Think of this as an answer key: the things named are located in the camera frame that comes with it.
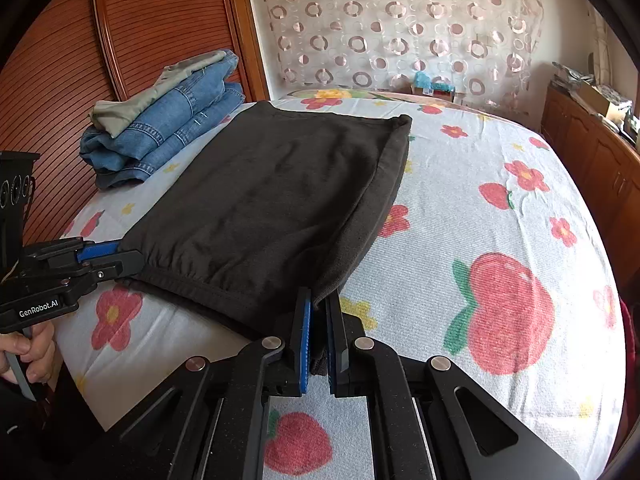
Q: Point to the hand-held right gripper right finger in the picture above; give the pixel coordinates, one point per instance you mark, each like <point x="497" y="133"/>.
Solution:
<point x="336" y="355"/>

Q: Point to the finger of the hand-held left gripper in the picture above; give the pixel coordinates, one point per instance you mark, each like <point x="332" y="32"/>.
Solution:
<point x="100" y="249"/>
<point x="115" y="262"/>

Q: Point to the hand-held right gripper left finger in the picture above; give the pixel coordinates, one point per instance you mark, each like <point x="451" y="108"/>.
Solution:
<point x="302" y="350"/>

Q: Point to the black pants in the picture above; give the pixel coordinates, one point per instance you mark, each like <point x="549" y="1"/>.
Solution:
<point x="270" y="200"/>

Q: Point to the grey-green pants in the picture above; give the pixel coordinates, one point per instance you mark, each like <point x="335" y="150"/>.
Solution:
<point x="150" y="100"/>

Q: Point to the person's left hand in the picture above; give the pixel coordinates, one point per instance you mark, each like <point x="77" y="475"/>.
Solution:
<point x="40" y="350"/>

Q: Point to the blue jeans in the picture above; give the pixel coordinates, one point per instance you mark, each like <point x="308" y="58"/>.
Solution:
<point x="165" y="125"/>

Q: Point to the white fruit print bedsheet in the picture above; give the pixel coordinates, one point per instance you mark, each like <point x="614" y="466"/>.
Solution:
<point x="475" y="210"/>

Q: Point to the wooden slatted wardrobe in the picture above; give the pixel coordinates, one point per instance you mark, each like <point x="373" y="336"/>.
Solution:
<point x="100" y="35"/>

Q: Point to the pink floral blanket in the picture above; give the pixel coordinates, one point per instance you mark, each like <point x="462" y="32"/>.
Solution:
<point x="350" y="95"/>

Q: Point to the small cardboard box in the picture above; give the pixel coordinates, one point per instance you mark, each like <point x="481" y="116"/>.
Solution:
<point x="435" y="94"/>

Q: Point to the blue plastic bag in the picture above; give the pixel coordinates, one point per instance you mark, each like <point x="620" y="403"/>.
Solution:
<point x="421" y="80"/>

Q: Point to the red cloth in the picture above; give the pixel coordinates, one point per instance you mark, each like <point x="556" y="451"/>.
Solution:
<point x="631" y="325"/>

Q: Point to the long wooden cabinet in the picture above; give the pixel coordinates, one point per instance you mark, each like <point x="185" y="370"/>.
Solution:
<point x="590" y="160"/>

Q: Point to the sheer circle pattern curtain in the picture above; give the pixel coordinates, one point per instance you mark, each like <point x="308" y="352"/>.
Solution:
<point x="400" y="25"/>

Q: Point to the open cardboard box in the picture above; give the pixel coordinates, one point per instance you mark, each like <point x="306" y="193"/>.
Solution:
<point x="592" y="97"/>

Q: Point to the stack of papers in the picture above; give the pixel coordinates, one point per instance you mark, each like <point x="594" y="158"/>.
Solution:
<point x="572" y="72"/>

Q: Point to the patterned fabric box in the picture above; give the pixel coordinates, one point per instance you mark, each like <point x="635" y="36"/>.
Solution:
<point x="615" y="97"/>

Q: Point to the patterned window curtain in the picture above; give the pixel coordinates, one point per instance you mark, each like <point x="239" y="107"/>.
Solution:
<point x="600" y="45"/>

